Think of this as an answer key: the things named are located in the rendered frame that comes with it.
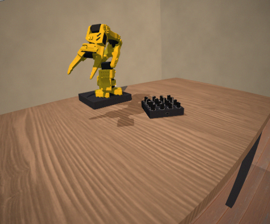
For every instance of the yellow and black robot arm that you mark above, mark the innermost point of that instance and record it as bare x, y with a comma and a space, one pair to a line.
100, 34

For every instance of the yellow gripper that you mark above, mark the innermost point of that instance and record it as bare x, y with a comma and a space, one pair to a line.
88, 51

